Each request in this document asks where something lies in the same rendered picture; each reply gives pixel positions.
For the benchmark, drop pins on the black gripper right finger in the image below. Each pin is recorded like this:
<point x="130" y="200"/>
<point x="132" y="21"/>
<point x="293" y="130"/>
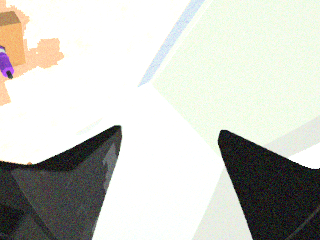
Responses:
<point x="278" y="196"/>

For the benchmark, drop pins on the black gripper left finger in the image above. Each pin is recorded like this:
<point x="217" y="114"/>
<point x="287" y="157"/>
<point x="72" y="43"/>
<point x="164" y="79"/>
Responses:
<point x="64" y="194"/>

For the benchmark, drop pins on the purple marker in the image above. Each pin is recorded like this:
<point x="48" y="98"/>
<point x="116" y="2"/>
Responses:
<point x="5" y="65"/>

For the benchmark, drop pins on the tan cube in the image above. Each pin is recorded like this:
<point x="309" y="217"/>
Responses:
<point x="11" y="37"/>

